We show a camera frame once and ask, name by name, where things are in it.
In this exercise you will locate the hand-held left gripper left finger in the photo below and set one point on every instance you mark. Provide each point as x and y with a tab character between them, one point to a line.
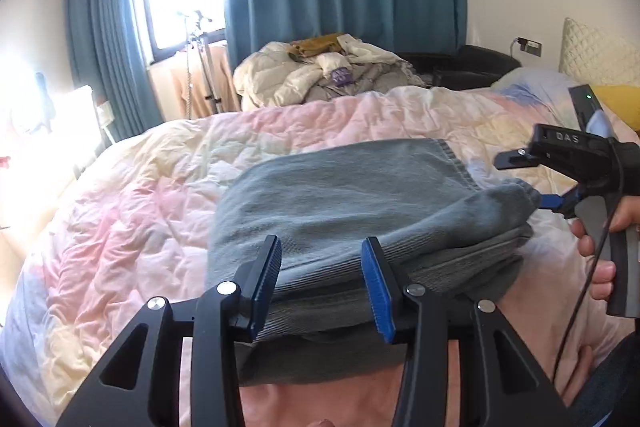
265	282

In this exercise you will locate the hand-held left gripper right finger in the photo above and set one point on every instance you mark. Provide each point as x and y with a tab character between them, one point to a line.
377	292

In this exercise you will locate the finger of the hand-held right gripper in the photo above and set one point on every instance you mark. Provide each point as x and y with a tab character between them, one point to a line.
515	158
552	202

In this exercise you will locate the grey-blue denim jeans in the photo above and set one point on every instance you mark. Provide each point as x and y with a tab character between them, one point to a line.
350	187

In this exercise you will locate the person's right hand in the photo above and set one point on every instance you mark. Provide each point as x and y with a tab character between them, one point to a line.
602	279

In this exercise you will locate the yellow pillow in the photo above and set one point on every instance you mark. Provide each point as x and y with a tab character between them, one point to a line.
625	104

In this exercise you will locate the pastel pillow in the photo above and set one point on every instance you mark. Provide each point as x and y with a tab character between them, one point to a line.
530	87

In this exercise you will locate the quilted cream pillow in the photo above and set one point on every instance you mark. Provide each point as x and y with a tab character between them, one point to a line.
595	52

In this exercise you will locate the black sofa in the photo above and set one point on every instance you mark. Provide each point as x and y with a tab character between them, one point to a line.
475	62

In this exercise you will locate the pastel patchwork bed blanket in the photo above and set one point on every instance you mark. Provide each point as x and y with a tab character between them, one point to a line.
150	187

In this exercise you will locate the grey quilted jacket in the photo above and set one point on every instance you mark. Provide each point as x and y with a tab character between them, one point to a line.
380	79

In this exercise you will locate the white crumpled cloth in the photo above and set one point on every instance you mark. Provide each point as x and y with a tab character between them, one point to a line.
370	52

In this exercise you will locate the person's dark blue clothing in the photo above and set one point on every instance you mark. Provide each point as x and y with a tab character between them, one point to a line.
610	382

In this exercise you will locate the beige hanging garment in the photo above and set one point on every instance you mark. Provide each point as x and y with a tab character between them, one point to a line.
227	79

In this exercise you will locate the white garment with purple patch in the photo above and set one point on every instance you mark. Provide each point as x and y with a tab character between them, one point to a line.
330	59

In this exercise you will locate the garment steamer stand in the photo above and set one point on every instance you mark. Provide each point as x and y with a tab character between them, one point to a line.
209	67

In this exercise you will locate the mustard yellow cloth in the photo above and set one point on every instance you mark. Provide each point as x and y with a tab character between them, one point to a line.
315	44

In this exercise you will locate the white folding chair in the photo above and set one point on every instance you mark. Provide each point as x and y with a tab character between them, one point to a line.
85	117

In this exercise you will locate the wavy-edged mirror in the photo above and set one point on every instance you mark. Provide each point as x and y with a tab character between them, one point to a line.
42	102

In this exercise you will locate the narrow teal curtain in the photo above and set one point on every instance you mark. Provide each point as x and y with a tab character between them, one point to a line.
110	32

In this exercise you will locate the dark wall socket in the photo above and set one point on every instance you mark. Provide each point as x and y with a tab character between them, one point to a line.
532	47

